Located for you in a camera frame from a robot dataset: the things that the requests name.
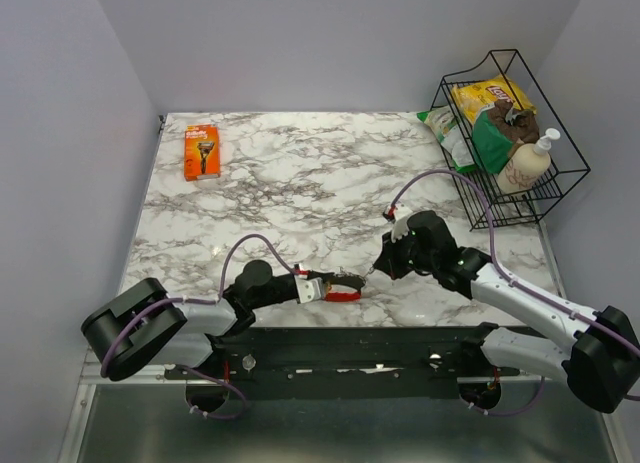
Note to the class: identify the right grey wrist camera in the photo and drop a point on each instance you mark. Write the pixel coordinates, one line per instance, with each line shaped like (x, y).
(398, 216)

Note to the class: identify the red white keyring carabiner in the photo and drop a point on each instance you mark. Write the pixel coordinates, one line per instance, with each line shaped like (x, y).
(340, 294)

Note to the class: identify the cream lotion pump bottle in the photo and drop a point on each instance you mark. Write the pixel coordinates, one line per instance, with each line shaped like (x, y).
(528, 164)

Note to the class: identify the green white snack bag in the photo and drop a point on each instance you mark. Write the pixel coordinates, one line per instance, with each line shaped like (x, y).
(444, 125)

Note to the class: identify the brown crumpled cloth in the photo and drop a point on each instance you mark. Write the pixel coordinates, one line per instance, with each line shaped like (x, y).
(514, 123)

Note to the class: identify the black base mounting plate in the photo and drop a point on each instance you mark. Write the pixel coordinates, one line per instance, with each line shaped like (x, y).
(352, 363)

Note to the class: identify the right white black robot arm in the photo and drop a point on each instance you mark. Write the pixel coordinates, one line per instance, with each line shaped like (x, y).
(594, 353)

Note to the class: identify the black wire basket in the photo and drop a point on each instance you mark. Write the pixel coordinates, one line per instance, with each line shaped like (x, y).
(491, 150)

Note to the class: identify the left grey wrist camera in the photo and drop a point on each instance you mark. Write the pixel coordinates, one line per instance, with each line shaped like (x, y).
(309, 290)

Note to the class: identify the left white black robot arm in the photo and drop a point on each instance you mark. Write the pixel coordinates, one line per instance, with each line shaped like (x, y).
(144, 325)

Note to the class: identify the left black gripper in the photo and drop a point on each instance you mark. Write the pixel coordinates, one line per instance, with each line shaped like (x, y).
(325, 276)

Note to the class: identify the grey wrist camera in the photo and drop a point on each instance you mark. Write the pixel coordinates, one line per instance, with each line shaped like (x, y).
(309, 290)
(398, 216)

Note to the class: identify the orange razor box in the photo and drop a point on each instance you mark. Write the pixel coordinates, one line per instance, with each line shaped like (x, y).
(201, 152)

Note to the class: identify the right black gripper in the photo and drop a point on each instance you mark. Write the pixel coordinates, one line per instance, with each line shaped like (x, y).
(387, 261)

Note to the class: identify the yellow chips bag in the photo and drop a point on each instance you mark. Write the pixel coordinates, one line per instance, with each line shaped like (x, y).
(475, 99)

